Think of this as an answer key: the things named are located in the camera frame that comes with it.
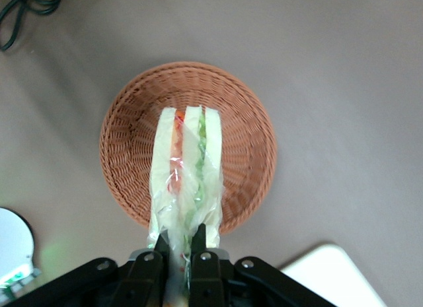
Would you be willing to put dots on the triangle sandwich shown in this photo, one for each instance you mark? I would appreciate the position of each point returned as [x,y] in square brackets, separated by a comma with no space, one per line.
[191,138]

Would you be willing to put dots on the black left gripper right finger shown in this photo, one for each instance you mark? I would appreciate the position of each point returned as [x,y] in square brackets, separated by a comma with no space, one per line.
[206,277]

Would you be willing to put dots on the round brown wicker basket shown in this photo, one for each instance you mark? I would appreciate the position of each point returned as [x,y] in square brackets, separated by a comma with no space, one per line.
[132,148]

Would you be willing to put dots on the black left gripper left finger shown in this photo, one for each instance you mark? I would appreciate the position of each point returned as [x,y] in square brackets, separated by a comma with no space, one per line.
[147,277]

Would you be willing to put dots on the cream plastic tray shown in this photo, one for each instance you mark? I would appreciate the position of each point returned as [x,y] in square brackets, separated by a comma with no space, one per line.
[330,274]

